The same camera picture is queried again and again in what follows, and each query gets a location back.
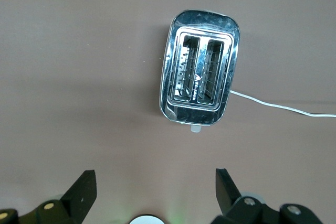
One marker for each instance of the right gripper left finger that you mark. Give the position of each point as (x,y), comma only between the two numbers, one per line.
(78,197)

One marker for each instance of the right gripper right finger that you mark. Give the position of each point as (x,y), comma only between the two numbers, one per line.
(228,197)

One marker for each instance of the chrome and cream toaster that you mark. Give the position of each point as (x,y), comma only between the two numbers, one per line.
(202,24)

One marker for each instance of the brown table cover mat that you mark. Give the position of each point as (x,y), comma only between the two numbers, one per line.
(78,77)

